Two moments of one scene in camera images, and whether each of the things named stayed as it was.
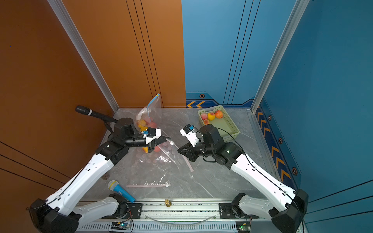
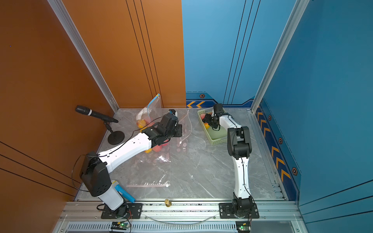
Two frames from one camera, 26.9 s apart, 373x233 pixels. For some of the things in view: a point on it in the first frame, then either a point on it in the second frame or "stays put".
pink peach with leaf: [157, 149] stays put
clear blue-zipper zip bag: [149, 116] stays put
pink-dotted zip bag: [179, 159] to [186, 129]
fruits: [142, 123] stays put
